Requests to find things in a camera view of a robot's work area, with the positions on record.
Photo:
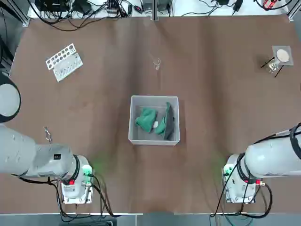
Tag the aluminium frame post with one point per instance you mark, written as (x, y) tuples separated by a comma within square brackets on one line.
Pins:
[(155, 9)]

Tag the black power adapter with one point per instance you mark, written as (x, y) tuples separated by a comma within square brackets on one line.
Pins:
[(223, 2), (82, 8), (238, 5)]

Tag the glass alcohol burner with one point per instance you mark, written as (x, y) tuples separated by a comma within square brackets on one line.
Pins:
[(272, 67)]

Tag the black electronics box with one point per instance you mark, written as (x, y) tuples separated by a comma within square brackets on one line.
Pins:
[(51, 5)]

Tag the metal crucible tongs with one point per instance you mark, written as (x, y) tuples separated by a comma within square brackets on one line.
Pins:
[(49, 139)]

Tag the white test tube rack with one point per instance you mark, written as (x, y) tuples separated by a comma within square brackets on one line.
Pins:
[(68, 64)]

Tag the red handheld device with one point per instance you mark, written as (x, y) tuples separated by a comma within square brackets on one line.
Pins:
[(269, 4)]

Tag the grey plastic box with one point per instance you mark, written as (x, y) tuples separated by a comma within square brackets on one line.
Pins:
[(154, 142)]

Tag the white workbench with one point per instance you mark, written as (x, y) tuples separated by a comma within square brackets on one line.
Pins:
[(188, 9)]

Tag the black tripod stand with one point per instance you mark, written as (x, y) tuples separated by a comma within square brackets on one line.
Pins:
[(278, 71)]

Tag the aluminium frame rail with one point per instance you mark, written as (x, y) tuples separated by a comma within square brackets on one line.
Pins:
[(294, 13), (24, 20)]

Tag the green cloth with grey back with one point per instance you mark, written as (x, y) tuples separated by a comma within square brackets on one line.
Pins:
[(168, 127)]

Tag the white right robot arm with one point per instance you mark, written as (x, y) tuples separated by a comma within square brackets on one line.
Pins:
[(265, 157)]

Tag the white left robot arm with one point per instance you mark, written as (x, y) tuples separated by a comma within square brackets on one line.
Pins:
[(21, 150)]

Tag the small glass beaker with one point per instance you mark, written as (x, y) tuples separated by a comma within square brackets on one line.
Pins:
[(158, 61)]

